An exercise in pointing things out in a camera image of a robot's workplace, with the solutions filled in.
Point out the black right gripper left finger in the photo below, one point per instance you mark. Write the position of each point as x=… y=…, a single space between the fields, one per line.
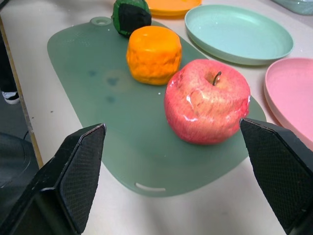
x=71 y=176

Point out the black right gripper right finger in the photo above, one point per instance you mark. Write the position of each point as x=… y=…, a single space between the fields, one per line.
x=281 y=171

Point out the pink plate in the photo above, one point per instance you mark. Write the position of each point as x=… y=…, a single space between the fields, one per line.
x=293 y=93

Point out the light green plate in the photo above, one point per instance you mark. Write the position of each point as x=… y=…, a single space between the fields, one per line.
x=237 y=34

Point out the orange fruit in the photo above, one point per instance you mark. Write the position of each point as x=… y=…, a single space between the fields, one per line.
x=154 y=56

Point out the green and black toy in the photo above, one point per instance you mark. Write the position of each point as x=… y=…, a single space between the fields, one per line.
x=132 y=17

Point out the orange plate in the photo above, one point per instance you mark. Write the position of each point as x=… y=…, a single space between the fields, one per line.
x=173 y=7

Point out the dark round base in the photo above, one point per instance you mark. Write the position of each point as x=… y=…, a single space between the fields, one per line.
x=14 y=161

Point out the green cutting board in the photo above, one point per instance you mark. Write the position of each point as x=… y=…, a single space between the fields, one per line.
x=137 y=137

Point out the black and white shoe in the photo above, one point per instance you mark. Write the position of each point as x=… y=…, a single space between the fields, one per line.
x=10 y=96

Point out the red apple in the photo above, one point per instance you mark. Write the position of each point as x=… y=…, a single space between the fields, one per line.
x=207 y=102

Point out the pale green dish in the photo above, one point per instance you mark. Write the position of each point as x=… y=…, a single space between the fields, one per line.
x=297 y=6

